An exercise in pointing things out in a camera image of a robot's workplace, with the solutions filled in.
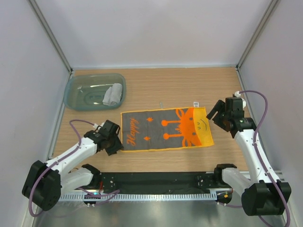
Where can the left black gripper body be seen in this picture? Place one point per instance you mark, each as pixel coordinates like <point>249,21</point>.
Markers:
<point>114,144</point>

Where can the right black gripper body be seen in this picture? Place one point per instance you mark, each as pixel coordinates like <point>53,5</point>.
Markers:
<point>222,121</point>

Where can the grey orange towel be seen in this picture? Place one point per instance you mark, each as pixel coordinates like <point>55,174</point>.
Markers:
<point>165,129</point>

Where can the grey panda towel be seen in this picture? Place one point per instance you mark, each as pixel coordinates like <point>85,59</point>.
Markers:
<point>113,95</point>

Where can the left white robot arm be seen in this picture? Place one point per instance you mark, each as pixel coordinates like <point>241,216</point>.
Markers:
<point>47,181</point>

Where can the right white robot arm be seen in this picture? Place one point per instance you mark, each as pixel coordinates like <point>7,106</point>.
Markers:
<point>264,193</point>

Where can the teal plastic container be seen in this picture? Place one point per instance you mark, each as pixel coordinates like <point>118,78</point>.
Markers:
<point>86,92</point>

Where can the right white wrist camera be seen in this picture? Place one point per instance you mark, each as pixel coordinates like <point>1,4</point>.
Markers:
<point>237,94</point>

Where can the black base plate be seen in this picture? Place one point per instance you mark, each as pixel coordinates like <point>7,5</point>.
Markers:
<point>163,181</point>

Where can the white slotted cable duct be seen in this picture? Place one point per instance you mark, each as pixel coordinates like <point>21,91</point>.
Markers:
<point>82,196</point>

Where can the aluminium rail frame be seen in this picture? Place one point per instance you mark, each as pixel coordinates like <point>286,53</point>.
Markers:
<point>176,52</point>

